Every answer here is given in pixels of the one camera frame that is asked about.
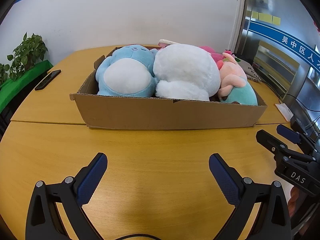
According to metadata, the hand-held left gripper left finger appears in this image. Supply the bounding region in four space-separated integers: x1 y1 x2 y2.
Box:
25 152 108 240

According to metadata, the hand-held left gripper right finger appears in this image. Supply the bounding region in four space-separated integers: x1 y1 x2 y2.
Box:
209 153 293 240

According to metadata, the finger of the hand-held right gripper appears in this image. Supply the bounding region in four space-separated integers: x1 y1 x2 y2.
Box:
276 114 320 155
256 129 317 162

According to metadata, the pink and teal pig plush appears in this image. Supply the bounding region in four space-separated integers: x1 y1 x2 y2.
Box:
216 51 258 106

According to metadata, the cardboard box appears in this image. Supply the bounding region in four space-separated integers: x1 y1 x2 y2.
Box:
69 45 268 130

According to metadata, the pink plush toy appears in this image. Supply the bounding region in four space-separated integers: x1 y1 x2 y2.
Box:
199 45 224 63

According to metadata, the blue and white plush toy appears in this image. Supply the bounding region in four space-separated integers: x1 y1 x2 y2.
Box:
95 44 158 97

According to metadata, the large white plush toy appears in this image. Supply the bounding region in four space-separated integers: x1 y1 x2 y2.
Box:
153 44 221 102

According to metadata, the clear white-rimmed phone case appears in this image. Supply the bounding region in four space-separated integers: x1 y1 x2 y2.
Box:
158 39 178 48

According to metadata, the person's right hand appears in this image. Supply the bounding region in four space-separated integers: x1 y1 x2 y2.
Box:
289 186 304 216

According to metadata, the white paper note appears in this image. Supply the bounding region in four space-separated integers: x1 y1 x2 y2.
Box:
274 102 293 123

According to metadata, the grey cloth bag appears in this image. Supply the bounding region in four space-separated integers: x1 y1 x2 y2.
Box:
239 57 263 83

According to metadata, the blue banner with white print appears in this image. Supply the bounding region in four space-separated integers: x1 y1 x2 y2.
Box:
249 20 320 70

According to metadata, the black smartphone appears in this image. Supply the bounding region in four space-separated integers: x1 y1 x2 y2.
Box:
34 69 61 91

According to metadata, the green cloth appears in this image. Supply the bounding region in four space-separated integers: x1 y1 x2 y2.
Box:
0 60 54 113

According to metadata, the green potted plant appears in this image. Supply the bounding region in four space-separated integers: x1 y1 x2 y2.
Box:
0 32 48 85

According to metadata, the thin black cable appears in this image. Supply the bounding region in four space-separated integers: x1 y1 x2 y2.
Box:
278 94 320 113

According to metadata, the glass partition with metal frame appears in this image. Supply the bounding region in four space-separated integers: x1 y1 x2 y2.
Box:
235 0 320 120

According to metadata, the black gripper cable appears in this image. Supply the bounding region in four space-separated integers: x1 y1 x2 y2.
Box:
117 234 160 240

